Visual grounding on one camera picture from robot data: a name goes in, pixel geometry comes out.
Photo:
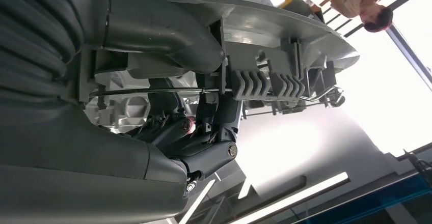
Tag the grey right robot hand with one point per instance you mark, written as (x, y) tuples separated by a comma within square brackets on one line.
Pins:
[(67, 168)]

